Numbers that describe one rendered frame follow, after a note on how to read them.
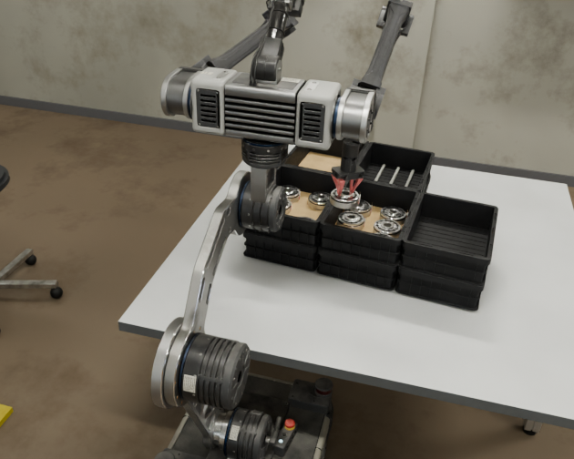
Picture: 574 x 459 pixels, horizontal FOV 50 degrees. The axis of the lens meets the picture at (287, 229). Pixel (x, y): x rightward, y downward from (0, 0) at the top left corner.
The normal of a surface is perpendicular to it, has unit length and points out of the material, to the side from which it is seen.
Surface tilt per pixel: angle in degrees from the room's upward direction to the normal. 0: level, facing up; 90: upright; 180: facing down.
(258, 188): 90
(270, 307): 0
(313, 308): 0
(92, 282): 0
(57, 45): 90
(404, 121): 90
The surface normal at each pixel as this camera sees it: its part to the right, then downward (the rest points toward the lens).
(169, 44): -0.26, 0.50
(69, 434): 0.04, -0.85
